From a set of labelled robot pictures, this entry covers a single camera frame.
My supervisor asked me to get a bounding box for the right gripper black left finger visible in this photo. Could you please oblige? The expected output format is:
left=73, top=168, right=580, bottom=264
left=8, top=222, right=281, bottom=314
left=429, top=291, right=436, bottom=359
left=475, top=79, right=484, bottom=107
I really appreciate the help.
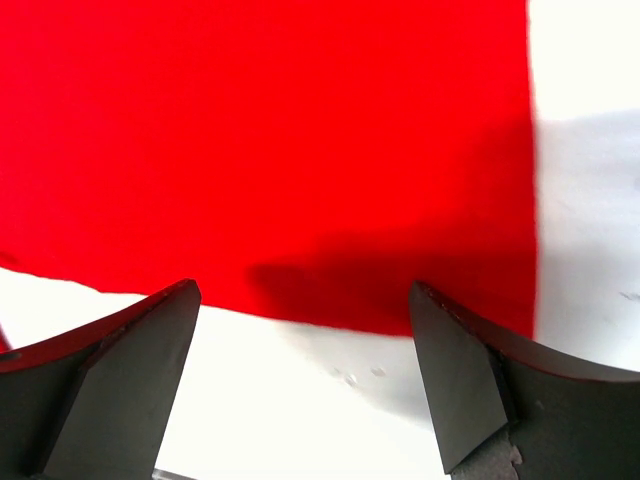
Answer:
left=1, top=280, right=201, bottom=479

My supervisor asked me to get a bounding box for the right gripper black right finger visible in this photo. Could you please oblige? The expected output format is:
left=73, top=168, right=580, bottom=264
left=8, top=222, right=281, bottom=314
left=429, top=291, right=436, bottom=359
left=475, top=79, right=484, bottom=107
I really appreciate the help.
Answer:
left=409, top=283, right=639, bottom=479

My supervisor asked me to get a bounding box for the red t-shirt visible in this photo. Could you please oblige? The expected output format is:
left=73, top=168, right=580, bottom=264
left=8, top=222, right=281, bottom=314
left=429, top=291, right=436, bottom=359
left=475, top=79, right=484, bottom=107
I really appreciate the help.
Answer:
left=1, top=1, right=537, bottom=336

